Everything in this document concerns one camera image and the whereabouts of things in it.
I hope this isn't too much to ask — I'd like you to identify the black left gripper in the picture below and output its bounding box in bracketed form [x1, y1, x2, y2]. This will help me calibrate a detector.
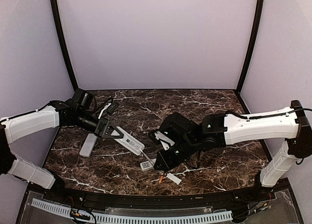
[75, 109, 124, 139]

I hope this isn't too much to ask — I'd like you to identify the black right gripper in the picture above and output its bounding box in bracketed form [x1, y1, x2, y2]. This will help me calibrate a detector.
[154, 136, 198, 172]

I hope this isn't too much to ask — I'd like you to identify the slim white remote with QR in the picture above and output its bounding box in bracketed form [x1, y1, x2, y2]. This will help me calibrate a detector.
[140, 161, 155, 172]

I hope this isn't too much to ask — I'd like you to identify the white battery cover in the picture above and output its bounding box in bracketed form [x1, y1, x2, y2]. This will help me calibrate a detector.
[166, 173, 182, 185]

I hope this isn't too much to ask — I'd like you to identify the white remote with buttons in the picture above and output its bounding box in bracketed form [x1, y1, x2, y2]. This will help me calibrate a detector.
[115, 134, 145, 156]

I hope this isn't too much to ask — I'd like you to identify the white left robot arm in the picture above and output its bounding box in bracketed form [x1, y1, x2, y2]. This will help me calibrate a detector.
[0, 100, 124, 203]

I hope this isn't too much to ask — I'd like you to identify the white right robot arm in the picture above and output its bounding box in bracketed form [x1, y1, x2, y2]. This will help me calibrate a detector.
[149, 100, 312, 202]

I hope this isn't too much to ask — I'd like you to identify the white remote back side up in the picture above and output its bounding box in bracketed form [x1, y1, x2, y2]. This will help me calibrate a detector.
[79, 134, 98, 157]

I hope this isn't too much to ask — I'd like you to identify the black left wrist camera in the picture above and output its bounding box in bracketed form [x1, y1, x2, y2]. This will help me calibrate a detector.
[98, 102, 119, 119]

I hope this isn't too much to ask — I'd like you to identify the white slotted cable duct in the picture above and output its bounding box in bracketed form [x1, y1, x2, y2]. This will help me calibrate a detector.
[31, 198, 233, 224]

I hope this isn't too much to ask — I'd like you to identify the black left frame post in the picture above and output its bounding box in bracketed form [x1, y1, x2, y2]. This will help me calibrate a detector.
[50, 0, 78, 91]

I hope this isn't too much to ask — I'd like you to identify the black frame post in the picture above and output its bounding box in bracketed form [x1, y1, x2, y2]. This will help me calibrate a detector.
[235, 0, 264, 95]
[50, 0, 78, 91]

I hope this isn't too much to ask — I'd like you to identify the black right frame post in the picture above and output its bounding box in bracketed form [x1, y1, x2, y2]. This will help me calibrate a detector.
[235, 0, 264, 95]

